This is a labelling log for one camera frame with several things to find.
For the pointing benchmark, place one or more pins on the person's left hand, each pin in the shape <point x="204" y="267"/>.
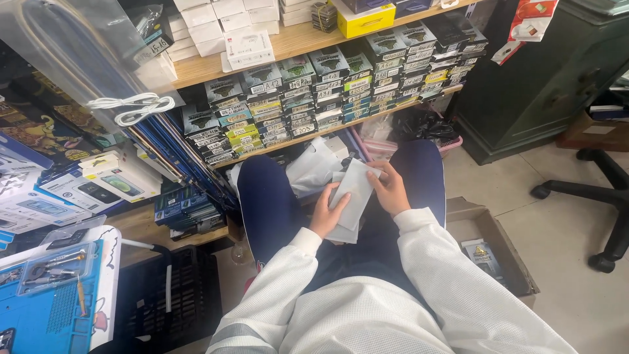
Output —
<point x="324" y="216"/>

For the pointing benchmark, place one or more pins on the person's right hand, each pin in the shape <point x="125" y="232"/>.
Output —
<point x="393" y="191"/>

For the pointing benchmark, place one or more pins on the stack of white paper sleeves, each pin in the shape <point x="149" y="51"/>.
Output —
<point x="354" y="196"/>

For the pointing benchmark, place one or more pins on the person's right leg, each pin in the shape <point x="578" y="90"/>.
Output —
<point x="420" y="177"/>

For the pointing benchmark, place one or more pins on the person's leg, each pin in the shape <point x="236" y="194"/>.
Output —
<point x="420" y="177"/>
<point x="268" y="206"/>

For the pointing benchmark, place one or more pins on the pink plastic basket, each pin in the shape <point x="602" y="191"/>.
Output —
<point x="378" y="145"/>

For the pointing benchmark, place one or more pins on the white plastic bag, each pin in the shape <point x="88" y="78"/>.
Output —
<point x="312" y="167"/>

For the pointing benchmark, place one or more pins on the person's left leg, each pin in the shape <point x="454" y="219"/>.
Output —
<point x="268" y="206"/>

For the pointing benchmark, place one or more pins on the black plastic bag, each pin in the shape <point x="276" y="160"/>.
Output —
<point x="427" y="127"/>

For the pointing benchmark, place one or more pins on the black packet yellow emblem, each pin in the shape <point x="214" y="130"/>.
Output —
<point x="482" y="260"/>

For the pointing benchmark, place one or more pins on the rows of black labelled boxes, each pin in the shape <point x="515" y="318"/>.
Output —
<point x="334" y="93"/>

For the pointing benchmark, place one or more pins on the open cardboard carton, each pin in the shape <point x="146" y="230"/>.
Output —
<point x="496" y="246"/>

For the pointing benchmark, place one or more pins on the stack of blue packets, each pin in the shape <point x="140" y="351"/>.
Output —
<point x="189" y="209"/>

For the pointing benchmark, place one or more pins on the row of thin blue packets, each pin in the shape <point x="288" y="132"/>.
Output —
<point x="182" y="147"/>

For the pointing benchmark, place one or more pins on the black plastic crate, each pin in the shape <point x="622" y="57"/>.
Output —
<point x="186" y="295"/>

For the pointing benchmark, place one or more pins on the yellow box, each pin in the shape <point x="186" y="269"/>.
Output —
<point x="366" y="22"/>

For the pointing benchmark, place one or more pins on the wooden shelf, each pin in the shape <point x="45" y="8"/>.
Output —
<point x="295" y="46"/>

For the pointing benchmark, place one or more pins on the flat white box red print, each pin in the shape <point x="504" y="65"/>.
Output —
<point x="249" y="50"/>

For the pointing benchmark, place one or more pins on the banded bundle of dark packets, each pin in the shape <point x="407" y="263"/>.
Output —
<point x="324" y="17"/>

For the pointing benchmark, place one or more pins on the dark green metal cabinet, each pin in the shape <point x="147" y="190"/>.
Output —
<point x="540" y="73"/>

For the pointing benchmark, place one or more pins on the brown cardboard box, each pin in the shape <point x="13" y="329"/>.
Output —
<point x="589" y="132"/>

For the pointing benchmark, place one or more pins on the black office chair base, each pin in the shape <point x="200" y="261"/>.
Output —
<point x="607" y="196"/>

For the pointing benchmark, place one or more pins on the red white hanging packets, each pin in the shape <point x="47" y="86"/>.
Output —
<point x="528" y="24"/>

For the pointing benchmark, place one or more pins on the stack of plain white boxes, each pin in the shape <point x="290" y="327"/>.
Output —
<point x="216" y="24"/>

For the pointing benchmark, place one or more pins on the white printed tray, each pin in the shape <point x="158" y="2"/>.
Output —
<point x="110" y="275"/>

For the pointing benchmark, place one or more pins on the clear plastic lid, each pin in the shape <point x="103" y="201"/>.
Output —
<point x="73" y="231"/>

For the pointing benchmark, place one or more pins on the pile of phone glass boxes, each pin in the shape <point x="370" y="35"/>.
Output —
<point x="73" y="191"/>

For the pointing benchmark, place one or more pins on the clear plastic tool case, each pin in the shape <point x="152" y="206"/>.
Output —
<point x="56" y="268"/>

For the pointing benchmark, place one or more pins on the dark poster gold dragon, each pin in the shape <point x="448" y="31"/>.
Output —
<point x="44" y="128"/>

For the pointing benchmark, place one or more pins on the clear plastic hanging bag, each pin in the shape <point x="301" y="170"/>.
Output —
<point x="73" y="54"/>

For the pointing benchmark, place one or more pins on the blue repair mat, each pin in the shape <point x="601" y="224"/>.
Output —
<point x="44" y="319"/>

